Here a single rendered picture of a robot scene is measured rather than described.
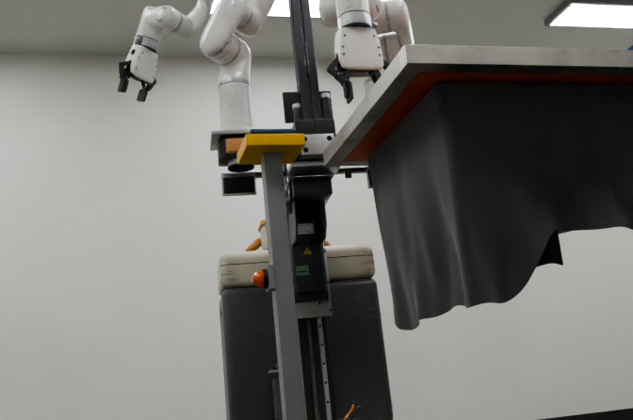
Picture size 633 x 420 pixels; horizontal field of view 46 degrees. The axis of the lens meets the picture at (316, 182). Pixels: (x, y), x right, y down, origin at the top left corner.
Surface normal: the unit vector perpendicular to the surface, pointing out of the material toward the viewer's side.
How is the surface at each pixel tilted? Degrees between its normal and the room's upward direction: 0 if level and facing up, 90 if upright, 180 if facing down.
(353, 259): 90
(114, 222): 90
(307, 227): 90
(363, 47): 93
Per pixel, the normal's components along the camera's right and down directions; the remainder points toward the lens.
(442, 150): -0.96, 0.03
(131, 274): 0.25, -0.29
